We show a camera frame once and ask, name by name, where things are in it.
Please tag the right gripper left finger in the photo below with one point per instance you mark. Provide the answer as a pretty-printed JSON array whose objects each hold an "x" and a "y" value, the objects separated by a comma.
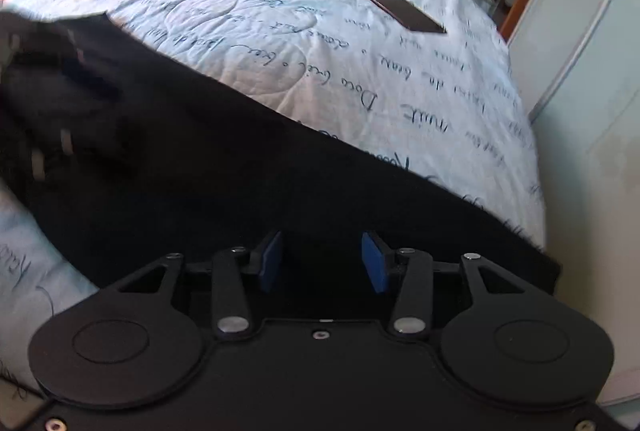
[{"x": 127, "y": 345}]

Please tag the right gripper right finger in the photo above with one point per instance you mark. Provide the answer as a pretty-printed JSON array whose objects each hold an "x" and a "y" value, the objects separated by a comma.
[{"x": 515, "y": 343}]

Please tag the black pants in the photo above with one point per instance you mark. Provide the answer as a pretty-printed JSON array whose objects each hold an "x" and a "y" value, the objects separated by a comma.
[{"x": 123, "y": 155}]

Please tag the white script-print bed quilt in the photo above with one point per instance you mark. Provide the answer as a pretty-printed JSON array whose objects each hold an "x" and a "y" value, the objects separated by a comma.
[{"x": 441, "y": 106}]

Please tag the white wardrobe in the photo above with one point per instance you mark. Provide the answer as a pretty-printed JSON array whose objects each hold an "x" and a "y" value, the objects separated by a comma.
[{"x": 576, "y": 63}]

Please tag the black smartphone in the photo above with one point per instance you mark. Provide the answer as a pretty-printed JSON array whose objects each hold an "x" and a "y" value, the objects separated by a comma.
[{"x": 409, "y": 16}]

